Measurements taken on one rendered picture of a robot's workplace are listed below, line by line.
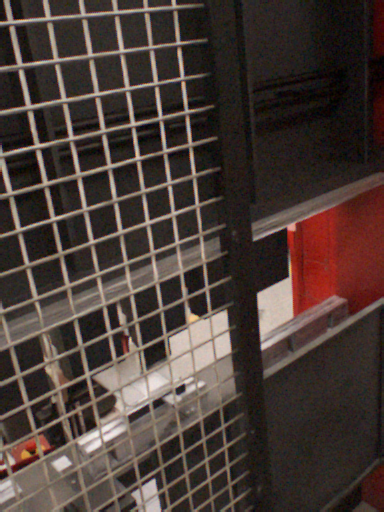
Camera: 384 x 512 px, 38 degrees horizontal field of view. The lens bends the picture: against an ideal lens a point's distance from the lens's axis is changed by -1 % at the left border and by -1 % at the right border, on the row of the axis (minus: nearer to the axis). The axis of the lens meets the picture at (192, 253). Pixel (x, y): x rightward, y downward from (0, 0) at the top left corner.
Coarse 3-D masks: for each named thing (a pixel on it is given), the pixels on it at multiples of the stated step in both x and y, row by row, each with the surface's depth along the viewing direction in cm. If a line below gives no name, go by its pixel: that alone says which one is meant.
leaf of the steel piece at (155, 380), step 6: (156, 372) 161; (132, 378) 157; (144, 378) 158; (150, 378) 158; (156, 378) 158; (162, 378) 158; (132, 384) 157; (138, 384) 156; (144, 384) 156; (150, 384) 156; (156, 384) 155; (162, 384) 155; (138, 390) 154; (144, 390) 153; (150, 390) 153
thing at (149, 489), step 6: (144, 486) 123; (150, 486) 122; (156, 486) 122; (138, 492) 121; (144, 492) 121; (150, 492) 121; (156, 492) 120; (138, 498) 120; (144, 498) 120; (156, 498) 119; (138, 504) 118; (150, 504) 118; (156, 504) 117; (138, 510) 117; (150, 510) 116; (156, 510) 116
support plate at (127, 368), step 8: (128, 360) 169; (112, 368) 166; (120, 368) 165; (128, 368) 165; (136, 368) 164; (160, 368) 163; (168, 368) 162; (96, 376) 163; (104, 376) 162; (112, 376) 162; (120, 376) 161; (128, 376) 161; (168, 376) 159; (176, 376) 158; (104, 384) 159; (112, 384) 158; (128, 392) 154; (136, 392) 153; (128, 400) 150; (136, 400) 150
